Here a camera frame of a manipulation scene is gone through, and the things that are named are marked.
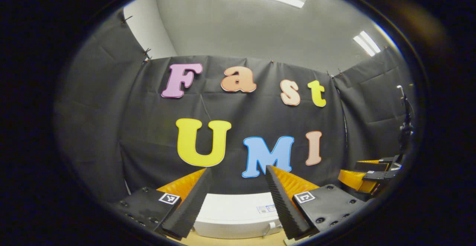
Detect white microwave oven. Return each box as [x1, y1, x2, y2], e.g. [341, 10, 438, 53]
[193, 193, 283, 239]

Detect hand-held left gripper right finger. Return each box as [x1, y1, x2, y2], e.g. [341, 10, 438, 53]
[266, 165, 367, 240]

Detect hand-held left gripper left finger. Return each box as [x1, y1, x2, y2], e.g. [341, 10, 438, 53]
[113, 168, 212, 240]

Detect black tripod stand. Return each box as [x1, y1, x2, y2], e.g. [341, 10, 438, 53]
[396, 85, 415, 153]

